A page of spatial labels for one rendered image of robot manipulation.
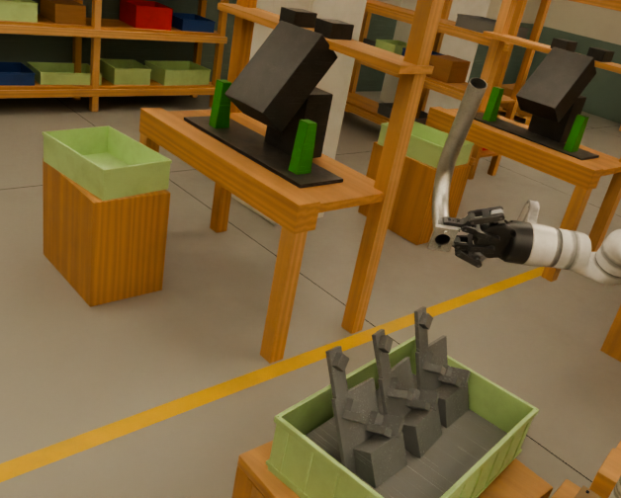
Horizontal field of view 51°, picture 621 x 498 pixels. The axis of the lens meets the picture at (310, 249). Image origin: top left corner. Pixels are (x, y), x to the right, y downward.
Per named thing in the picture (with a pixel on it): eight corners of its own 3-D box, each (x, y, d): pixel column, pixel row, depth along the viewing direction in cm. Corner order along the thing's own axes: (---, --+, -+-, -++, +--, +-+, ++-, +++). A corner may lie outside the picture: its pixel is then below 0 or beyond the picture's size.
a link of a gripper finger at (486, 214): (503, 209, 110) (469, 218, 112) (500, 202, 109) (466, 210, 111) (505, 219, 108) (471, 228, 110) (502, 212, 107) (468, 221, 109)
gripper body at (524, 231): (541, 242, 108) (487, 233, 108) (522, 275, 114) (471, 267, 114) (534, 211, 113) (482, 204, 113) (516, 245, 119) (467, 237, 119)
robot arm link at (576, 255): (538, 252, 120) (558, 219, 114) (618, 264, 121) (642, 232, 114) (544, 281, 116) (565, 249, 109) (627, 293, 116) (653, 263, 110)
